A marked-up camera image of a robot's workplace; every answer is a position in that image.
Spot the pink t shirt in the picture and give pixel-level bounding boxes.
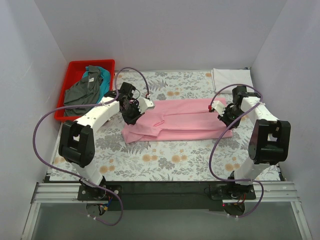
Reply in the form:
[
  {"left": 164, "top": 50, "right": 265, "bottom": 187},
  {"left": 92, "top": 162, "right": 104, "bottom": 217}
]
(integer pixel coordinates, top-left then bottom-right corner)
[{"left": 121, "top": 98, "right": 226, "bottom": 144}]

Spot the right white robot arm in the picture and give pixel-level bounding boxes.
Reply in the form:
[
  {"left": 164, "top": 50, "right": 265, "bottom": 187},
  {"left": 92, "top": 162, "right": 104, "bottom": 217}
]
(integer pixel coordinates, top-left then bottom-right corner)
[{"left": 211, "top": 85, "right": 291, "bottom": 199}]

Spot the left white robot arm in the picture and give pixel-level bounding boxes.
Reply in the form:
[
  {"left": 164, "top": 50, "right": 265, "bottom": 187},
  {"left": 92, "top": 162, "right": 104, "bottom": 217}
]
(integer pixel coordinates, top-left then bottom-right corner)
[{"left": 58, "top": 82, "right": 155, "bottom": 200}]

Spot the folded white t shirt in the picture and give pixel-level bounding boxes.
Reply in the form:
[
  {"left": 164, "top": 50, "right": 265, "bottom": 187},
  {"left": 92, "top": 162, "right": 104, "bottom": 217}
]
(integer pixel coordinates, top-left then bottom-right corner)
[{"left": 211, "top": 68, "right": 253, "bottom": 93}]

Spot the teal t shirt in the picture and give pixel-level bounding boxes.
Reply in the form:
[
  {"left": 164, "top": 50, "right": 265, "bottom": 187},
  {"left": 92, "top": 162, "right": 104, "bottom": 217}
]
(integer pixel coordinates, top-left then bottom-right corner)
[{"left": 82, "top": 65, "right": 111, "bottom": 104}]

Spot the floral table mat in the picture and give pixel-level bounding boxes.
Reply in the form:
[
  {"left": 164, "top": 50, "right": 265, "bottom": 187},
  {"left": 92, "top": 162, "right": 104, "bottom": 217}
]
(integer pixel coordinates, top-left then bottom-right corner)
[{"left": 49, "top": 71, "right": 283, "bottom": 183}]

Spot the grey t shirt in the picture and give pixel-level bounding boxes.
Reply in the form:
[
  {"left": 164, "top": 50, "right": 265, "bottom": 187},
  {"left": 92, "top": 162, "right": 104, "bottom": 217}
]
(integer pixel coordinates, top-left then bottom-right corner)
[{"left": 63, "top": 65, "right": 104, "bottom": 106}]

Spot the red plastic bin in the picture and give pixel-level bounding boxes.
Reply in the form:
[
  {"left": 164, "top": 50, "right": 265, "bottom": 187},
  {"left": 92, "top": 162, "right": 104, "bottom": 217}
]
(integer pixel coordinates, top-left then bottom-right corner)
[{"left": 54, "top": 59, "right": 115, "bottom": 122}]

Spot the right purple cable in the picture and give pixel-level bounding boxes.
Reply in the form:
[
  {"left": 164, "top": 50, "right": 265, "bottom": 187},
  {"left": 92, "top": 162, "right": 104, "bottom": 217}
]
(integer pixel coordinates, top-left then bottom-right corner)
[{"left": 208, "top": 83, "right": 265, "bottom": 219}]

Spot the purple cable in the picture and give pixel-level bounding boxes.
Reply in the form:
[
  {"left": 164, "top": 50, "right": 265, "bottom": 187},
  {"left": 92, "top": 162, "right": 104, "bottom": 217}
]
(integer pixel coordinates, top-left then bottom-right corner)
[
  {"left": 208, "top": 83, "right": 265, "bottom": 219},
  {"left": 32, "top": 66, "right": 151, "bottom": 227}
]

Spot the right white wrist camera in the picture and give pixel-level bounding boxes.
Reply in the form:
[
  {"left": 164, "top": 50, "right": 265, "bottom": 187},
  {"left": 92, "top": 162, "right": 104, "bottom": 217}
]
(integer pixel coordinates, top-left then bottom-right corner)
[{"left": 208, "top": 100, "right": 226, "bottom": 116}]

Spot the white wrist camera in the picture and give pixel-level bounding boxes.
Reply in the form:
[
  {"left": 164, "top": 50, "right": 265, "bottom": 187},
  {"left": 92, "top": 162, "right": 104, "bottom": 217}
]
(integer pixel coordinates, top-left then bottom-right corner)
[
  {"left": 208, "top": 100, "right": 226, "bottom": 116},
  {"left": 137, "top": 97, "right": 155, "bottom": 114}
]

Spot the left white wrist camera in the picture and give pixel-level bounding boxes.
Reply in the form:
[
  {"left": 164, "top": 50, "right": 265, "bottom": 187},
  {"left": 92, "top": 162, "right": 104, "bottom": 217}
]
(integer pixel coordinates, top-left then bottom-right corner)
[{"left": 137, "top": 97, "right": 155, "bottom": 114}]

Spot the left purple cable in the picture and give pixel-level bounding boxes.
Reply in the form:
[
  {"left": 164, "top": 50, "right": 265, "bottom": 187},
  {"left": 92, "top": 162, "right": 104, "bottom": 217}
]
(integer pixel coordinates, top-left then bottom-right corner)
[{"left": 32, "top": 66, "right": 151, "bottom": 227}]

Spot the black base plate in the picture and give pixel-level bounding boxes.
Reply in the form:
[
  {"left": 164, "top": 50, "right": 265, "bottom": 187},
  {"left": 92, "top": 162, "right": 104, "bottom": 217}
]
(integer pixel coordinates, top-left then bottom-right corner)
[{"left": 77, "top": 181, "right": 256, "bottom": 211}]

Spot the aluminium rail frame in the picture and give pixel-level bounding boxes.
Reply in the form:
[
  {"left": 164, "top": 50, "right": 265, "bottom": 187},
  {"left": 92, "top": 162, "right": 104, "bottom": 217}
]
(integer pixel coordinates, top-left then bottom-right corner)
[{"left": 22, "top": 181, "right": 312, "bottom": 240}]

